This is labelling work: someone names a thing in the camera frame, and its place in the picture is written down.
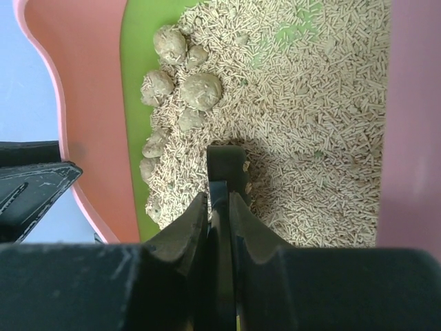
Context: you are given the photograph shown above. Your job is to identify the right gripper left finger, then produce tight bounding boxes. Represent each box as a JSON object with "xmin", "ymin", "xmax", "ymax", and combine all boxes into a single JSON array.
[{"xmin": 145, "ymin": 192, "xmax": 208, "ymax": 330}]

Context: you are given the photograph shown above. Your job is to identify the pink litter box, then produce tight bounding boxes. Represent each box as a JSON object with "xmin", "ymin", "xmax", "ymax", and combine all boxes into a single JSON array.
[{"xmin": 12, "ymin": 1, "xmax": 440, "ymax": 256}]

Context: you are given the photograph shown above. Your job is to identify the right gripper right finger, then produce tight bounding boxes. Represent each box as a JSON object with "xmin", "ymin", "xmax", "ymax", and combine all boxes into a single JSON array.
[{"xmin": 229, "ymin": 193, "xmax": 296, "ymax": 330}]

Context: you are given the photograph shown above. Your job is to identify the beige cat litter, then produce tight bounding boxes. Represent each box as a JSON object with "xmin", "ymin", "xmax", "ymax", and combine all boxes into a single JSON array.
[{"xmin": 141, "ymin": 1, "xmax": 391, "ymax": 247}]

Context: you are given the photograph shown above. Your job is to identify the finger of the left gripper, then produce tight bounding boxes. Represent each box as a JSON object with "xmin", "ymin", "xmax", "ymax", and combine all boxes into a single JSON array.
[{"xmin": 1, "ymin": 141, "xmax": 83, "ymax": 241}]

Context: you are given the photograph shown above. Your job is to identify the black litter scoop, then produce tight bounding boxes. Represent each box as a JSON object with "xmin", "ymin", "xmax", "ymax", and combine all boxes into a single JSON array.
[{"xmin": 201, "ymin": 145, "xmax": 249, "ymax": 330}]

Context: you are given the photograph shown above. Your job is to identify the litter clump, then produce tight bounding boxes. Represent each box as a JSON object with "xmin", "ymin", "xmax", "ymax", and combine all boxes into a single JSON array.
[
  {"xmin": 153, "ymin": 25, "xmax": 187, "ymax": 65},
  {"xmin": 140, "ymin": 70, "xmax": 174, "ymax": 107},
  {"xmin": 181, "ymin": 73, "xmax": 222, "ymax": 112},
  {"xmin": 177, "ymin": 108, "xmax": 205, "ymax": 132}
]

